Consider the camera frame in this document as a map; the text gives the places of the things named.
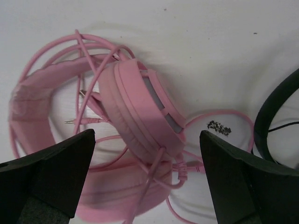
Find pink wired headphones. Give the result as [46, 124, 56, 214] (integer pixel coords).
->
[7, 28, 255, 224]

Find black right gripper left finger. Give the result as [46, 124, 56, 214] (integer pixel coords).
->
[0, 129, 95, 224]

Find black thin on-ear headphones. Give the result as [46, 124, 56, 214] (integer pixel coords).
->
[254, 70, 299, 164]

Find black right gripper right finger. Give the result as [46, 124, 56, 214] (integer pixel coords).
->
[199, 131, 299, 224]

